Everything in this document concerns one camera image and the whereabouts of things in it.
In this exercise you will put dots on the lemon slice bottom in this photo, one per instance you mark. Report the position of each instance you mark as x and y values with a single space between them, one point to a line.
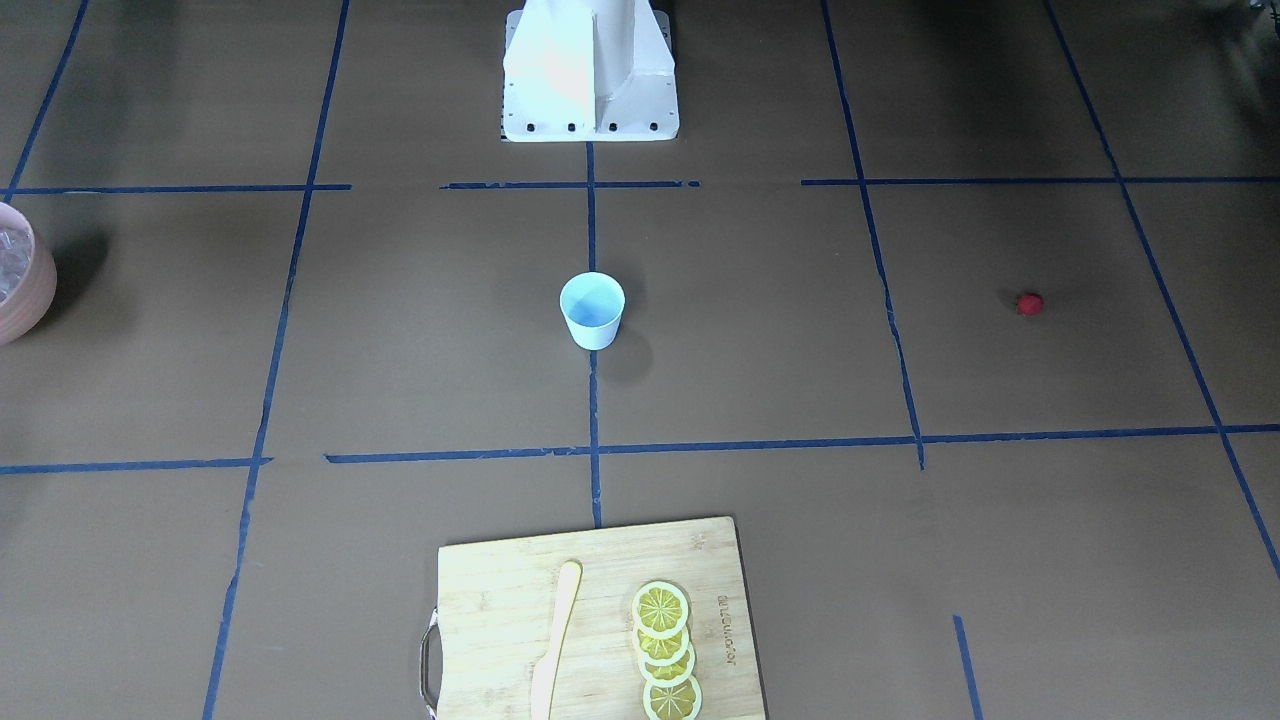
673 702

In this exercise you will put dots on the lemon slice top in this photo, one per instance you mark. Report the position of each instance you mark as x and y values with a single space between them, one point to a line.
660 609

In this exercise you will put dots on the clear ice cubes pile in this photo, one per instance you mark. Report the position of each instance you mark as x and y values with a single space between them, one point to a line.
17 250

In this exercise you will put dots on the bamboo cutting board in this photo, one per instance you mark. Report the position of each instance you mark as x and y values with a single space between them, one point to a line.
495 602

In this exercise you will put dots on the light blue paper cup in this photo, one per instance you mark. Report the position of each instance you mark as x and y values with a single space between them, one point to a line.
592 304

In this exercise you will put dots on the yellow plastic knife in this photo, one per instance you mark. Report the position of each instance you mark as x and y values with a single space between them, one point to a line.
545 670

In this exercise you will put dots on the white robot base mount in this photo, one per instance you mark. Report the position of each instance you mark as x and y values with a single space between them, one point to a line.
589 71

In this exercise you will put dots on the pink bowl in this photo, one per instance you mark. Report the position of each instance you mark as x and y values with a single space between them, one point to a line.
30 303

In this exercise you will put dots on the red strawberry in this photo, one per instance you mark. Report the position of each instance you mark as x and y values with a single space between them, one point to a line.
1029 304

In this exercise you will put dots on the lemon slice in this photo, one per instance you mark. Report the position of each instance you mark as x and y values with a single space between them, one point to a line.
666 676
673 702
662 652
660 609

